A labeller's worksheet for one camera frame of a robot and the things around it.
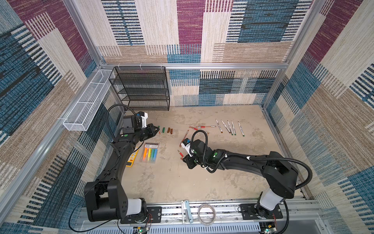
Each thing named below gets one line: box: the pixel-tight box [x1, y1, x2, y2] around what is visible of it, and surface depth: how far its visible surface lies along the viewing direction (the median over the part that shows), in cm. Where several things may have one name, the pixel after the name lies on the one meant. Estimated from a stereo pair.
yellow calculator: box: [125, 149, 140, 168], surface depth 93 cm
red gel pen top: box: [195, 125, 217, 129], surface depth 110 cm
